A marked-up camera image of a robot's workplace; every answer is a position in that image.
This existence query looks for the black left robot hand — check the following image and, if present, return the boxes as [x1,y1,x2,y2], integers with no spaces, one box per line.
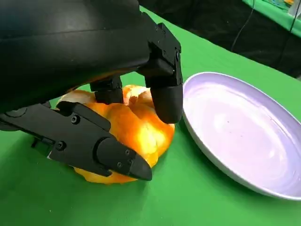
[0,0,183,181]

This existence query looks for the black backdrop cloth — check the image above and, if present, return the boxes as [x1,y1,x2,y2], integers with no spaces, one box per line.
[138,0,301,80]

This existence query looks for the green table cloth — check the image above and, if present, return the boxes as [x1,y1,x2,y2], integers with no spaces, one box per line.
[0,6,301,226]

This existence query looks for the lilac plate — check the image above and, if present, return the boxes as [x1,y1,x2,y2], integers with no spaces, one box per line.
[182,72,301,201]

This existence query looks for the green draped cloth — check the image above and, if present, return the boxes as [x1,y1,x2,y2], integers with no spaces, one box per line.
[242,0,301,40]

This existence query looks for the thin black cable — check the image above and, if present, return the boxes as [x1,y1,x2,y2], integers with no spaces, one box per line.
[231,8,256,54]

